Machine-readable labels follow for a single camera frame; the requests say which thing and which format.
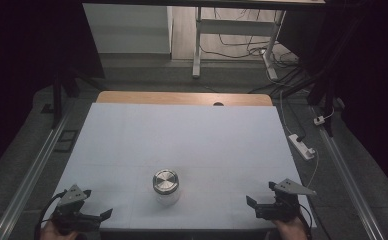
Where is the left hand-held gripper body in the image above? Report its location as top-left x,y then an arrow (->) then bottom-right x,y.
51,184 -> 102,234

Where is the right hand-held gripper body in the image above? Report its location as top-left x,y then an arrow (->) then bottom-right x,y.
255,178 -> 317,222

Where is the clear glass jar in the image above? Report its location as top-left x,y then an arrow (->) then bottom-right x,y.
154,188 -> 181,206

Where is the round silver metal lid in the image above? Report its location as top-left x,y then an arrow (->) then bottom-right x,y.
152,169 -> 180,195

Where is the person's right hand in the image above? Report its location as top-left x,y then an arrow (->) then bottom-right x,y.
271,217 -> 311,240

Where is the person's left hand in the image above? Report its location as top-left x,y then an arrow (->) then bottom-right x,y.
40,219 -> 80,240

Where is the white power strip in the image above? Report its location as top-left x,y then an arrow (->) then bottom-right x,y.
288,133 -> 317,161

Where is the white table cover sheet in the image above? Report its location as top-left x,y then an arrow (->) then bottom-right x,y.
39,102 -> 318,231

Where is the black metal stand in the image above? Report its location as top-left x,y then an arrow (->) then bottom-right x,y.
50,66 -> 106,130
271,13 -> 370,138

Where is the wooden table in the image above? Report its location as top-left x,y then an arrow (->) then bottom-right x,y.
96,90 -> 274,107

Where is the white cabinet panel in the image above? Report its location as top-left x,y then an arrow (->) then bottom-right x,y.
82,3 -> 174,55

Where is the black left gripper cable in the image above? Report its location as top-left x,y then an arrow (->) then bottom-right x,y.
34,189 -> 68,240

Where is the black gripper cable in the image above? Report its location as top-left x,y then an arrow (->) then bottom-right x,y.
34,189 -> 68,240
298,203 -> 314,234

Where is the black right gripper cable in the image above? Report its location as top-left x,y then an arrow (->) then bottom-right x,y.
298,203 -> 314,234

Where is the aluminium floor rail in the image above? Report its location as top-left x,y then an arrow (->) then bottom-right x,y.
0,99 -> 76,240
310,106 -> 386,240

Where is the black rectangular floor frame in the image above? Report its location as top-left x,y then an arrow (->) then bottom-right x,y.
53,129 -> 80,154

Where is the black power cable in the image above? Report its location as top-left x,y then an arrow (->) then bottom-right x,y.
248,66 -> 314,142

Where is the thin white cable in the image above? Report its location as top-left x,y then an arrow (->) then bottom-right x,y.
279,90 -> 320,189

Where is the tangle of black cables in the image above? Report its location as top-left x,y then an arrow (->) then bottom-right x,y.
200,8 -> 300,66

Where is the white desk frame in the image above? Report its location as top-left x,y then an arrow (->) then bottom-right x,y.
81,0 -> 327,81

